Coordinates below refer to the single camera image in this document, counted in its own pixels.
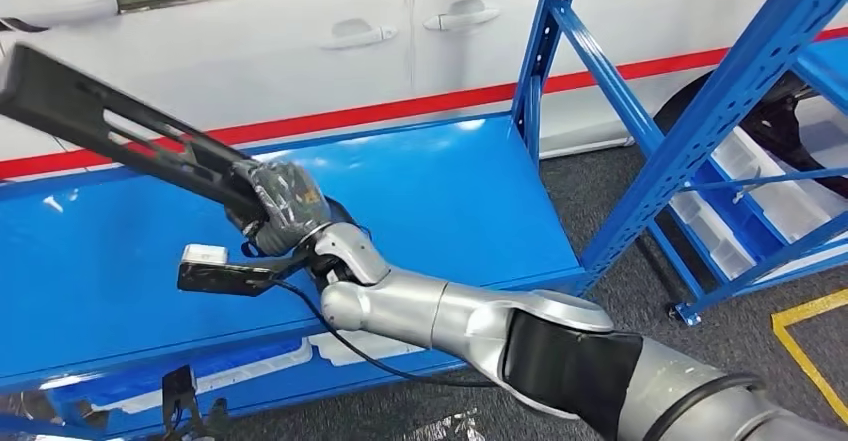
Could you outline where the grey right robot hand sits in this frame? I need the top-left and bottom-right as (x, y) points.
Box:
(223, 158), (335, 258)

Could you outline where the black plastic car part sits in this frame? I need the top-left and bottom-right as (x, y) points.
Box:
(0, 41), (270, 226)

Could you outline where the blue metal shelf rack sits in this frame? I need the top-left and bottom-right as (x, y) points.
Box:
(0, 0), (848, 441)
(645, 33), (848, 328)

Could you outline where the white car with red stripe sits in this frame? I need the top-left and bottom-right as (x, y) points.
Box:
(0, 0), (848, 201)

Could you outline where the white plastic bin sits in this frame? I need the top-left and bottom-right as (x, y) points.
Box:
(712, 126), (848, 244)
(91, 339), (314, 417)
(667, 189), (848, 282)

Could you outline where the clear plastic bin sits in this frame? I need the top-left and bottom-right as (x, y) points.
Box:
(307, 328), (427, 368)

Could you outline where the blue plastic bin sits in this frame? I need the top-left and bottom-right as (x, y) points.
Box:
(688, 159), (786, 260)
(49, 341), (296, 413)

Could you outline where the shiny floor tape strip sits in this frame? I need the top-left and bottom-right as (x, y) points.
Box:
(404, 409), (488, 441)

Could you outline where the yellow floor tape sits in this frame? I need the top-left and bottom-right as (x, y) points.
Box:
(770, 288), (848, 427)

